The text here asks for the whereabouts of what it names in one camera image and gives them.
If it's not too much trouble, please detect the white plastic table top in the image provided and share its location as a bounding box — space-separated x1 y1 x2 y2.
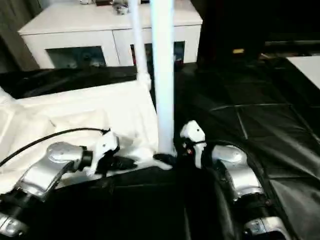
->
0 73 176 191

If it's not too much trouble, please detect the white plastic table leg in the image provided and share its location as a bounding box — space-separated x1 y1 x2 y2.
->
0 86 16 106
127 0 153 89
148 0 176 156

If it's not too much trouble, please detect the black work mat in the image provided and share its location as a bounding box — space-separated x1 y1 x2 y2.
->
0 57 320 240

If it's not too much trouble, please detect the white cabinet with glass doors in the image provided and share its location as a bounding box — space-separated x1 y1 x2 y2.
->
17 4 203 70

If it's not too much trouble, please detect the white flat board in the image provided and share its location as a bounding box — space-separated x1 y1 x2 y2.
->
285 56 320 90

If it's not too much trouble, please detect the black tangled bundle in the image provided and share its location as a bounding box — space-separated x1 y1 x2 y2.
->
113 0 129 15

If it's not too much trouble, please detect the grey curtain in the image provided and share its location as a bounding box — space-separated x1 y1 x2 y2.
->
0 0 46 72

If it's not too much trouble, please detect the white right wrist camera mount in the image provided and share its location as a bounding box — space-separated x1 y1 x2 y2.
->
179 119 207 169

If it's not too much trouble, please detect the black left wrist camera cable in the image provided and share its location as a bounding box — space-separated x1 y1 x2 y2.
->
0 127 111 166

